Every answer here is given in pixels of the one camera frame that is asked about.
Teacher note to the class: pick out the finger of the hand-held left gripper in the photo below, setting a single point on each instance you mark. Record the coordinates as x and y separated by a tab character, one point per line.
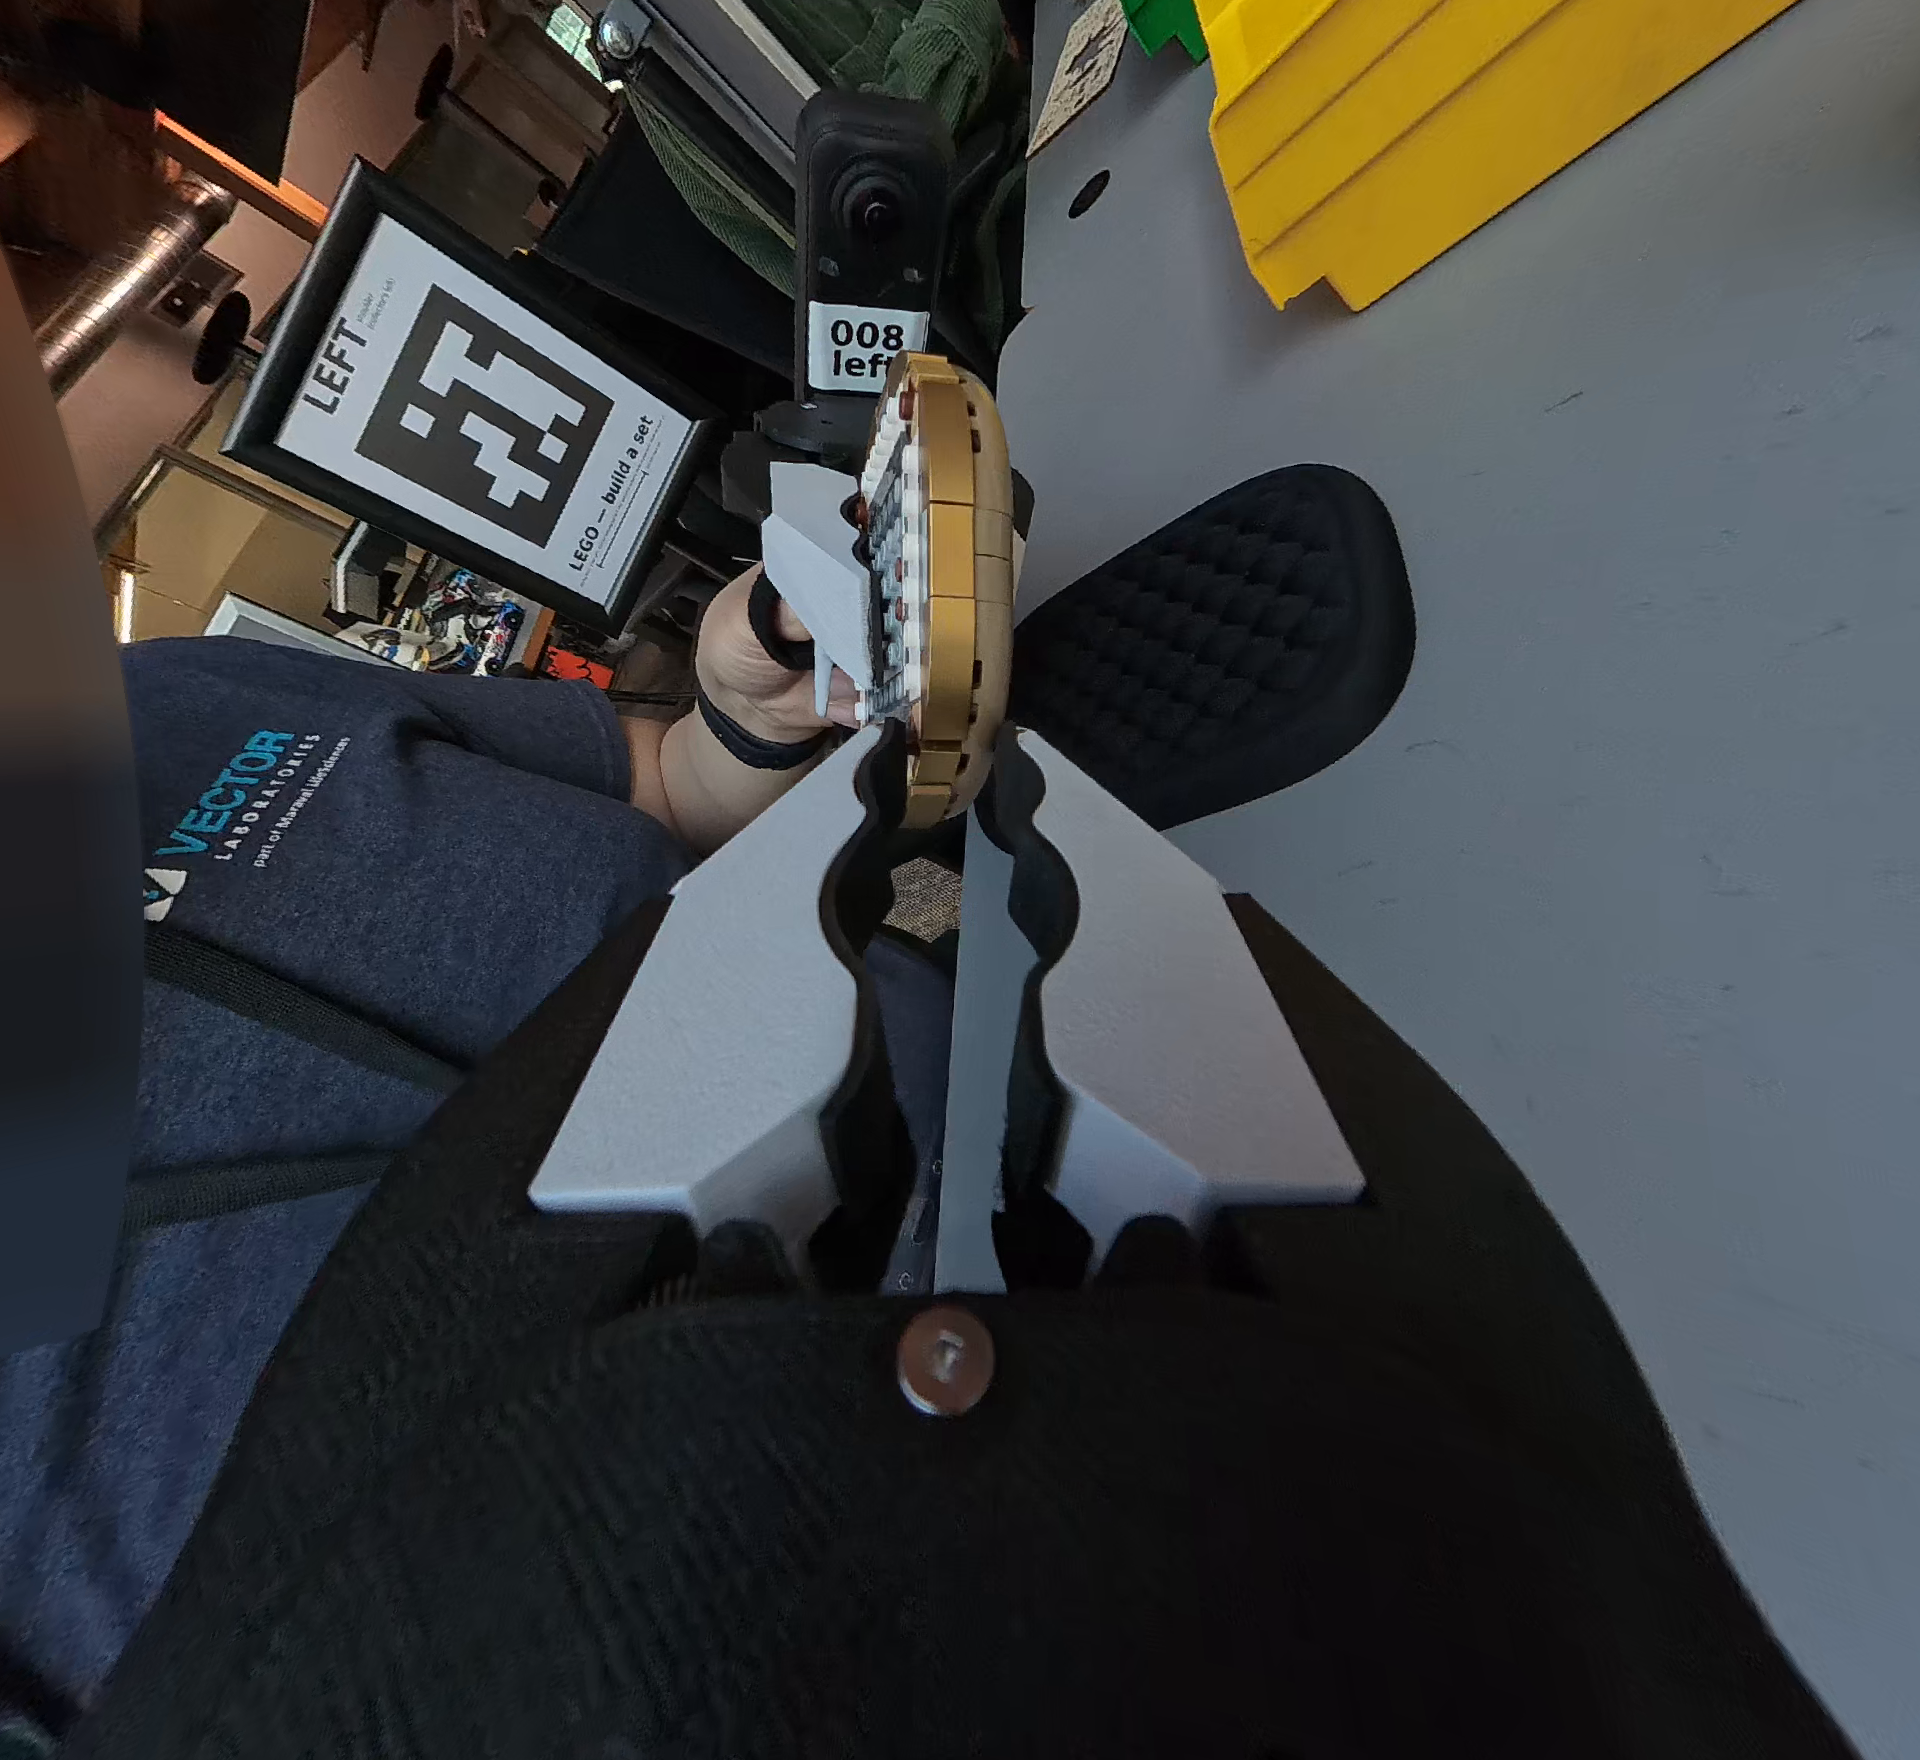
818	576

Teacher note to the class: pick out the round gold lego model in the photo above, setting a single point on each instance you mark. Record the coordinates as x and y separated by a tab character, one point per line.
961	592

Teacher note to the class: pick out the black framed marker sign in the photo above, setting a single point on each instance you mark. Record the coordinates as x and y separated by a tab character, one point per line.
481	409

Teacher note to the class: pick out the black wristband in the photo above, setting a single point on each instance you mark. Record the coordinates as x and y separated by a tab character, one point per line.
750	751

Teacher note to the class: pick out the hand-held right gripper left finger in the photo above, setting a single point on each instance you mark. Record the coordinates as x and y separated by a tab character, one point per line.
704	1041

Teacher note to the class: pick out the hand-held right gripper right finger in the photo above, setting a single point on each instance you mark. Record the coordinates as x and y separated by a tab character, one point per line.
1184	1041

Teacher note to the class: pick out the person's left forearm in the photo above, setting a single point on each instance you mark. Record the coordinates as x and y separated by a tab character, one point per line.
720	801

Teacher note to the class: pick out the person's left hand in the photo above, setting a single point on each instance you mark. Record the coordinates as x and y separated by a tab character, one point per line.
742	681

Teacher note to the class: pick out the yellow plastic bin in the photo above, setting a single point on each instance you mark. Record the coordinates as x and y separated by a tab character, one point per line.
1500	34

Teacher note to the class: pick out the round desk grommet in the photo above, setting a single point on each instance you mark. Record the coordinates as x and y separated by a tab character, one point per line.
1089	195

